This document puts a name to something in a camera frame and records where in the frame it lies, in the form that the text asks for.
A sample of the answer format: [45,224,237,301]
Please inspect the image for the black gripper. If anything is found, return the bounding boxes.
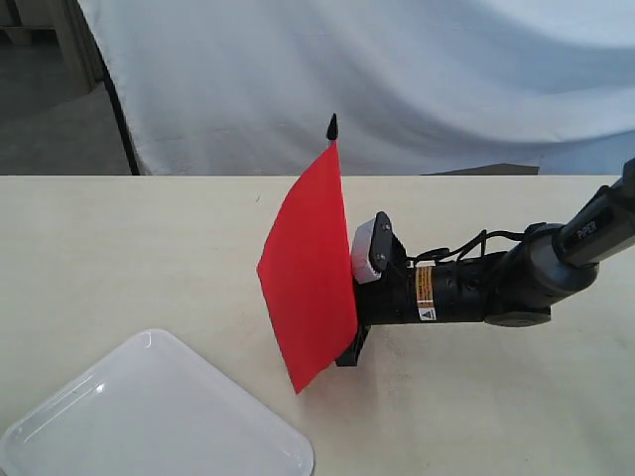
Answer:
[335,211,438,367]

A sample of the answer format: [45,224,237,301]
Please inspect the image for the red flag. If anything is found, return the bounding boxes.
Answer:
[257,118,358,393]

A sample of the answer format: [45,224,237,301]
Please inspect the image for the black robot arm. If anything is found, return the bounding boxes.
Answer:
[335,161,634,367]

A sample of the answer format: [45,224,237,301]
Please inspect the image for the white plastic tray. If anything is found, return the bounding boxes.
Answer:
[1,329,315,475]

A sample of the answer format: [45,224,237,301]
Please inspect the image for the black backdrop stand pole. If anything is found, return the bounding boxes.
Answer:
[99,55,140,176]

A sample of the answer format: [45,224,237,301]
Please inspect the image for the white backdrop cloth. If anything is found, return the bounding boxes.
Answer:
[80,1,634,176]

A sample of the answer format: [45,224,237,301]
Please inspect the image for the wooden furniture in background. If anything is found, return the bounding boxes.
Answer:
[1,0,103,95]

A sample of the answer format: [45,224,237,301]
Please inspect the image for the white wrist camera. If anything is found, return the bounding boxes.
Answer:
[351,219,382,285]

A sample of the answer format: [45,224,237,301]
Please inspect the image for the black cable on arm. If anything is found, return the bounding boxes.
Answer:
[413,228,527,264]

